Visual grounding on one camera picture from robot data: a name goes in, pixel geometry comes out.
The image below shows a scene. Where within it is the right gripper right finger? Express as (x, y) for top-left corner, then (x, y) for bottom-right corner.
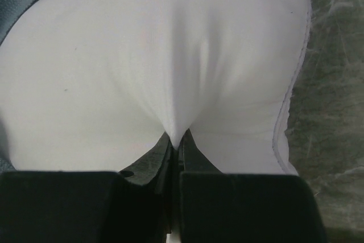
(178, 131), (327, 242)

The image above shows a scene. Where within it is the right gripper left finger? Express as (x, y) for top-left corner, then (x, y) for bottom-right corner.
(1, 134), (172, 242)

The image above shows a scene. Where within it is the white pillow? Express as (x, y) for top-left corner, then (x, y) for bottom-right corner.
(0, 0), (313, 176)

